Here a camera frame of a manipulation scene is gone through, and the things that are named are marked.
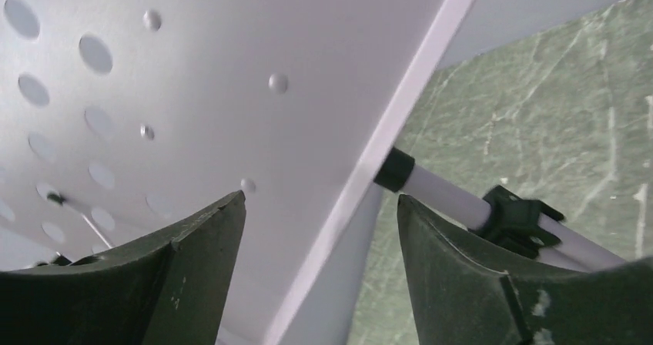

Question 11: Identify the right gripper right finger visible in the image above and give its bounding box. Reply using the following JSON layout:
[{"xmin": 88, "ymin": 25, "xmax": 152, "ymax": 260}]
[{"xmin": 397, "ymin": 195, "xmax": 652, "ymax": 344}]

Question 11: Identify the white perforated music stand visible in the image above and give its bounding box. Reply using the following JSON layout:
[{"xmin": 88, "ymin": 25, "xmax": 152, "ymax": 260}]
[{"xmin": 1, "ymin": 0, "xmax": 614, "ymax": 344}]

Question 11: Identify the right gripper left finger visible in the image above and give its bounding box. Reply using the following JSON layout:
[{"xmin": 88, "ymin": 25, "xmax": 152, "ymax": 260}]
[{"xmin": 1, "ymin": 191, "xmax": 246, "ymax": 344}]

